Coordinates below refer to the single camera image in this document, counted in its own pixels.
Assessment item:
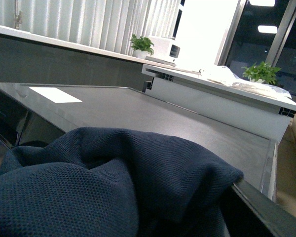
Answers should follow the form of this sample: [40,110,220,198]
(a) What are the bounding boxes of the small potted plant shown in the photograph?
[242,61,281,85]
[130,34,154,59]

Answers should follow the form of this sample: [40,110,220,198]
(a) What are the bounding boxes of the dark navy mesh garment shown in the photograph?
[0,127,243,237]

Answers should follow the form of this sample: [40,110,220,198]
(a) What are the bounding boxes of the white vertical blinds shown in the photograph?
[0,0,181,55]

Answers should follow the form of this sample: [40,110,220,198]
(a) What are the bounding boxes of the grey front-load washing machine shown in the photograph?
[0,82,277,199]

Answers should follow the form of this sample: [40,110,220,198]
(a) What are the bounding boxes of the small potted plant left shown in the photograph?
[130,34,154,59]

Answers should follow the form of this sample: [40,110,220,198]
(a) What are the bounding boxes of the small potted plant right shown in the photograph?
[242,61,281,85]

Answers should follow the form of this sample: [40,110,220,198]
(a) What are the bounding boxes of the clear plastic wrap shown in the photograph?
[198,65,292,99]

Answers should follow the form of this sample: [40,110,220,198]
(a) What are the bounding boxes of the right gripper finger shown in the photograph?
[226,181,296,237]

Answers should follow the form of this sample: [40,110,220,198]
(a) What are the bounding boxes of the white box appliance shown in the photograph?
[145,36,181,67]

